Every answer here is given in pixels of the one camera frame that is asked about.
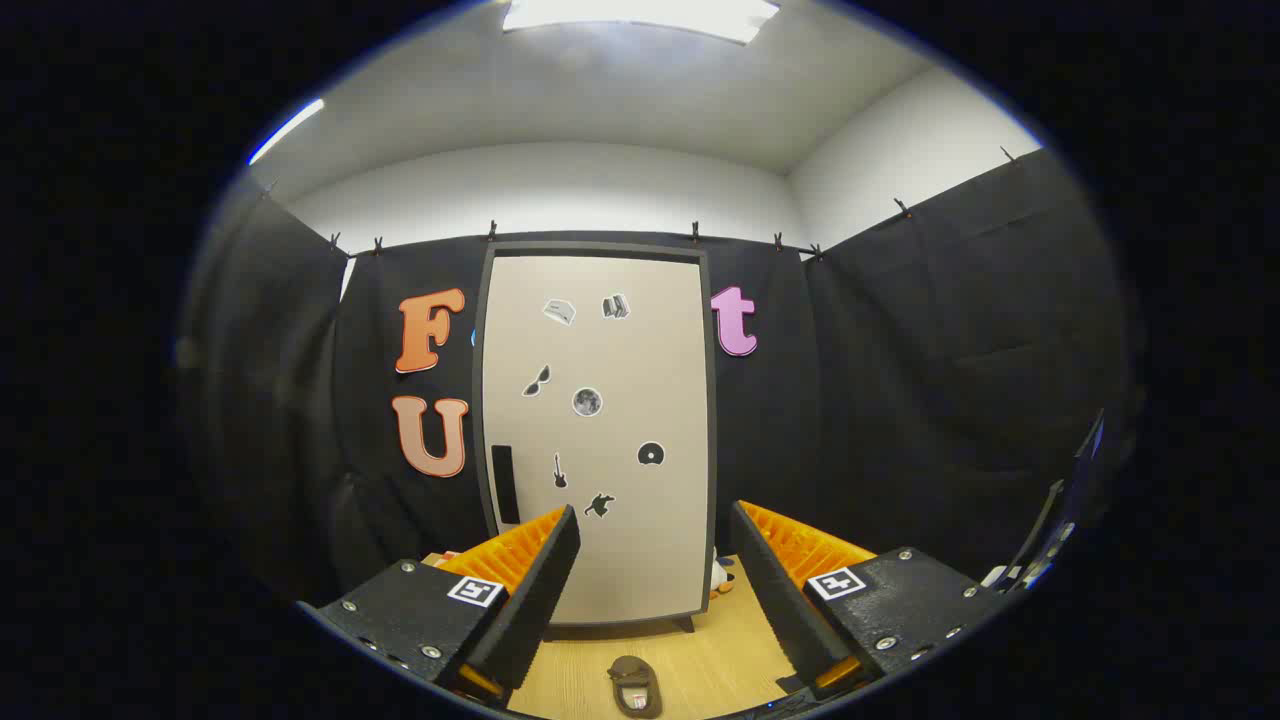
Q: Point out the row of black clips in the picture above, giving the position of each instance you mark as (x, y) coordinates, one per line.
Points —
(695, 232)

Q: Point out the brown fuzzy shoe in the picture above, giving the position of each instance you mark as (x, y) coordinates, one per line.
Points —
(635, 690)

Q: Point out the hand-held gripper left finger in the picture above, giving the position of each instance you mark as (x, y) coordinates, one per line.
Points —
(535, 600)

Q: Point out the dark grey shoe cabinet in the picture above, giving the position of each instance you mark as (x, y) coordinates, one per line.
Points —
(600, 247)

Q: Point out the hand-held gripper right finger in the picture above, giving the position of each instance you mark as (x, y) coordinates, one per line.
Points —
(780, 600)

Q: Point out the black backdrop cloth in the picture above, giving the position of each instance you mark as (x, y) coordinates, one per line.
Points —
(900, 380)

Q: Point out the penguin plush toy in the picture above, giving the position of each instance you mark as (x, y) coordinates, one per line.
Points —
(720, 575)

